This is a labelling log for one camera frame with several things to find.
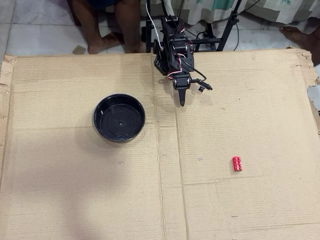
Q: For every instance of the black power plug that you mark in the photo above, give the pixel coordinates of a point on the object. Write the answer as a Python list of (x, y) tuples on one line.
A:
[(205, 34)]

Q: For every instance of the small cardboard scrap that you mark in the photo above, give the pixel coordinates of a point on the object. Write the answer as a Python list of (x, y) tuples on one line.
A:
[(79, 50)]

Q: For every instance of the brown cardboard sheet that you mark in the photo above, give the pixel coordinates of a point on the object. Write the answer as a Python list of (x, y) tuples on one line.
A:
[(75, 187)]

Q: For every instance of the black round plastic bowl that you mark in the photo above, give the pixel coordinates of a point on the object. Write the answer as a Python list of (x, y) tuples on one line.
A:
[(120, 122)]

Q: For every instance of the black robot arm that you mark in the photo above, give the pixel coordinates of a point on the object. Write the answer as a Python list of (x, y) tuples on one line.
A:
[(175, 50)]

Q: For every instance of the bare person foot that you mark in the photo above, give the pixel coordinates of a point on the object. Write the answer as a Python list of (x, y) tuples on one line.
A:
[(300, 37)]

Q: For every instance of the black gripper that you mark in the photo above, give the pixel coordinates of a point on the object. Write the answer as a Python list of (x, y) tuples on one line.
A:
[(181, 84)]

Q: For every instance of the patterned bed sheet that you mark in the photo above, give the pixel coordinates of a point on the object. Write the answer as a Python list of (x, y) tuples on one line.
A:
[(262, 10)]

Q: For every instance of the bare person leg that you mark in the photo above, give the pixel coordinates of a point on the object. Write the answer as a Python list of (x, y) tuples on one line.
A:
[(130, 25), (87, 25)]

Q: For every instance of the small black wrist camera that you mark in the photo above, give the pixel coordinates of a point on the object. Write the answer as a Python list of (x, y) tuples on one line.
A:
[(205, 86)]

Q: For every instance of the dark blue shorts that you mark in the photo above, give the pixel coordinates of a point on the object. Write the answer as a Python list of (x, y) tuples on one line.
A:
[(100, 3)]

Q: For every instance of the red lego block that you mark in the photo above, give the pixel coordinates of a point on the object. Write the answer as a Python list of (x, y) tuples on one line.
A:
[(237, 164)]

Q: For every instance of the black tripod stand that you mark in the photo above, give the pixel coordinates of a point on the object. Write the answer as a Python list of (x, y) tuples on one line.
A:
[(230, 25)]

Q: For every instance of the black metal post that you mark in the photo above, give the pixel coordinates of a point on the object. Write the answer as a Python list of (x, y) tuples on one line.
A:
[(149, 37)]

